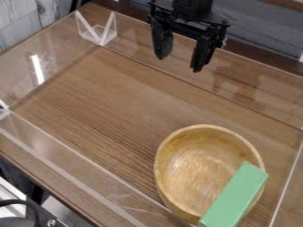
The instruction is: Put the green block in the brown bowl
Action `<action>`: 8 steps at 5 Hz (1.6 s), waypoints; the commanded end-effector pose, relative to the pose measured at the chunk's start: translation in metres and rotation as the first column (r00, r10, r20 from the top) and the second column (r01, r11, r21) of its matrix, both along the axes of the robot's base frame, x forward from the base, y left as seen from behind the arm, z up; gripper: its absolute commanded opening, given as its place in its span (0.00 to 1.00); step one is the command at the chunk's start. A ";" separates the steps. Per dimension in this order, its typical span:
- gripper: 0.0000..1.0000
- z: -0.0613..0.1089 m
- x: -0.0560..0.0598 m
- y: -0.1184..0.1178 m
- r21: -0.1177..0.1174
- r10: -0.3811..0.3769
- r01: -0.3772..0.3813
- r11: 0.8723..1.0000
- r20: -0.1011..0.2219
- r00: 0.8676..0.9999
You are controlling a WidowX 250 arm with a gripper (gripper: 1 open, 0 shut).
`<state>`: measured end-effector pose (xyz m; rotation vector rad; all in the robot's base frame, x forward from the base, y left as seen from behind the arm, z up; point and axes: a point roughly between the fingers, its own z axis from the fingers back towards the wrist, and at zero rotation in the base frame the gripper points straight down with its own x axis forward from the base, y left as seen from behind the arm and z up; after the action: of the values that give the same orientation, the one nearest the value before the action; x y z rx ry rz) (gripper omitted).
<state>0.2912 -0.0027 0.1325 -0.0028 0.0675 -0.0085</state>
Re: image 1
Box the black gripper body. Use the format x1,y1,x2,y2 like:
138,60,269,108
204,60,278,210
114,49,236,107
148,0,230,48

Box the black cable bottom left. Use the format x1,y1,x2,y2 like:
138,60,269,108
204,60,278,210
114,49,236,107
0,198,46,227

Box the green rectangular block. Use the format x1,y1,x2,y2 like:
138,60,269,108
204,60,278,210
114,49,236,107
198,161,269,227

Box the clear acrylic tray walls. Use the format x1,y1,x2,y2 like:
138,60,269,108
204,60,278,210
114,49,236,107
0,4,303,227

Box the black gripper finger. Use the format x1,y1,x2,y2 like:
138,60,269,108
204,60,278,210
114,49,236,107
151,19,172,59
191,35,215,73

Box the clear acrylic corner bracket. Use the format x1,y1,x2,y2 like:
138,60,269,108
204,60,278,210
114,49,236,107
75,11,118,46

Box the brown wooden bowl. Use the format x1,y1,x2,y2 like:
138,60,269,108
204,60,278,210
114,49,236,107
154,124,266,225

